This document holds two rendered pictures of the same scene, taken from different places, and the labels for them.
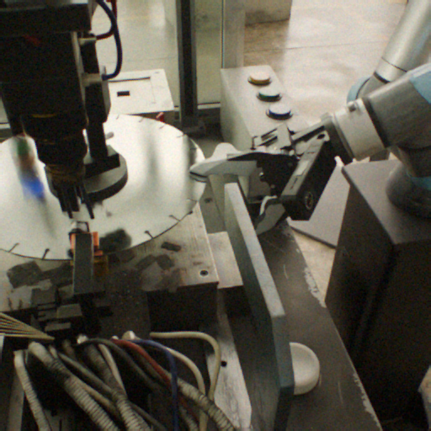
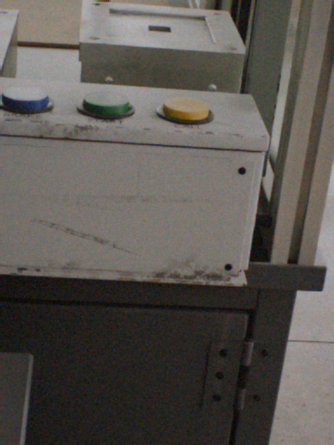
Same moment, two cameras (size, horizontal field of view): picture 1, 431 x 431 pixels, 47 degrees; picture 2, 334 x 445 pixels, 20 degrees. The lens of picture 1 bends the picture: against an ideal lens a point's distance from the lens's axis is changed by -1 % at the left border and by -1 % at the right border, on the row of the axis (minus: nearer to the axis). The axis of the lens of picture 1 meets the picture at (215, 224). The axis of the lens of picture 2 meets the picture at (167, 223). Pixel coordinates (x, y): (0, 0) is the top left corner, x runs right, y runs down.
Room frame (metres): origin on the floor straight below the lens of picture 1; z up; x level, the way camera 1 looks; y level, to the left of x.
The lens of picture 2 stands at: (1.02, -0.88, 1.18)
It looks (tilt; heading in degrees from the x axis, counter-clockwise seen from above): 27 degrees down; 95
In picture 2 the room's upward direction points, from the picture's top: 6 degrees clockwise
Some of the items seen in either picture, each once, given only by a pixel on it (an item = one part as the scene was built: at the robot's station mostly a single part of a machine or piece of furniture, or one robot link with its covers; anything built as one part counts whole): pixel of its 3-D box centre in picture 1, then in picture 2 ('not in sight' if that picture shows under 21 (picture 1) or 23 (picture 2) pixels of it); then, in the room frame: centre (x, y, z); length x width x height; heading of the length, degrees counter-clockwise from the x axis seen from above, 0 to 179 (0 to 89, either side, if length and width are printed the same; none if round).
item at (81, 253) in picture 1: (88, 279); not in sight; (0.37, 0.14, 0.95); 0.10 x 0.03 x 0.07; 11
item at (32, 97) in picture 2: (279, 113); (24, 103); (0.83, -0.12, 0.90); 0.04 x 0.04 x 0.02
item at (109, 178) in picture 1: (86, 166); not in sight; (0.56, 0.18, 0.96); 0.11 x 0.11 x 0.03
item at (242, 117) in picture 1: (259, 130); (100, 180); (0.89, -0.09, 0.82); 0.28 x 0.11 x 0.15; 11
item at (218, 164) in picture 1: (223, 156); not in sight; (0.59, -0.01, 0.96); 0.09 x 0.06 x 0.03; 91
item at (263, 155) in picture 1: (258, 162); not in sight; (0.57, -0.06, 0.97); 0.09 x 0.02 x 0.05; 91
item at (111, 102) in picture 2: (268, 95); (105, 109); (0.89, -0.10, 0.90); 0.04 x 0.04 x 0.02
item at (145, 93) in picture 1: (127, 126); (154, 89); (0.90, 0.18, 0.82); 0.18 x 0.18 x 0.15; 11
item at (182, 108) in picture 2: (259, 80); (185, 114); (0.96, -0.09, 0.90); 0.04 x 0.04 x 0.02
